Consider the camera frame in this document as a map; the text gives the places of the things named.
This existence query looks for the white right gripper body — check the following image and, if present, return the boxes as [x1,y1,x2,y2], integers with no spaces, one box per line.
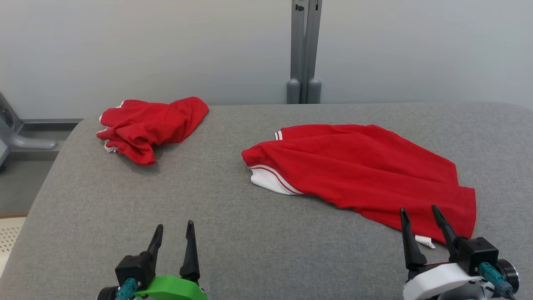
[402,262,486,300]

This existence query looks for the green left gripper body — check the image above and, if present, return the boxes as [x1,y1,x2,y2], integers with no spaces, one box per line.
[134,275,209,300]

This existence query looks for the red t-shirt white striped sleeves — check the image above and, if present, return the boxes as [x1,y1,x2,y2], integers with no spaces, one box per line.
[241,124,477,249]

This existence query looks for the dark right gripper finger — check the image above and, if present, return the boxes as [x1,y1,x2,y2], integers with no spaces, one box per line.
[431,204,459,262]
[400,207,428,270]

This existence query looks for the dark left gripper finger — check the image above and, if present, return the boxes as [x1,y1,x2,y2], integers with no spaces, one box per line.
[180,220,201,281]
[147,224,164,267]

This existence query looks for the grey metal stand leg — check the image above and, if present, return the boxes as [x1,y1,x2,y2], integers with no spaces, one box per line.
[0,92,59,169]

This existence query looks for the red shorts white waistband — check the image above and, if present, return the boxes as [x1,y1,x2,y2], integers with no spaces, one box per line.
[96,97,209,165]

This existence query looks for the white perforated laundry basket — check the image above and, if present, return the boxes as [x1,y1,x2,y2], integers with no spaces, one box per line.
[0,214,28,276]

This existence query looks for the grey partition post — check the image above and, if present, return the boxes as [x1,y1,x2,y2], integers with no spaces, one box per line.
[286,0,307,104]
[306,0,323,104]

